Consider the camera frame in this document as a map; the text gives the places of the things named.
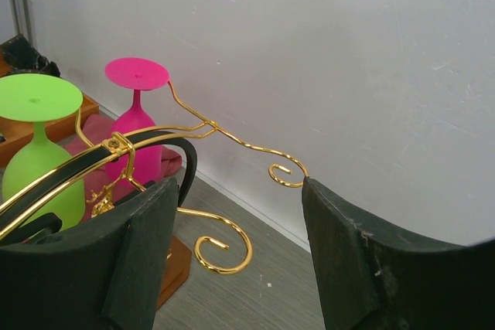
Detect pink wine glass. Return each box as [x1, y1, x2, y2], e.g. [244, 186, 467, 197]
[105, 57, 169, 184]

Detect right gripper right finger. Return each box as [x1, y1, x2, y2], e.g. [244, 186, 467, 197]
[302, 178, 494, 329]

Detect wooden tray organizer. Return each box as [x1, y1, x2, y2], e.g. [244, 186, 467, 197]
[1, 56, 99, 156]

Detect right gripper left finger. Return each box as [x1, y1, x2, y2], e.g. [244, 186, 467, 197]
[1, 178, 179, 329]

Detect green wine glass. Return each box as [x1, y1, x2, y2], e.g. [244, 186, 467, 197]
[1, 73, 86, 230]

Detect dark pouch tray back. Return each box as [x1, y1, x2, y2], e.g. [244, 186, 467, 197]
[1, 33, 60, 77]

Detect gold wire wine glass rack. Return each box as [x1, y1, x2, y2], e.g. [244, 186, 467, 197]
[0, 80, 310, 311]

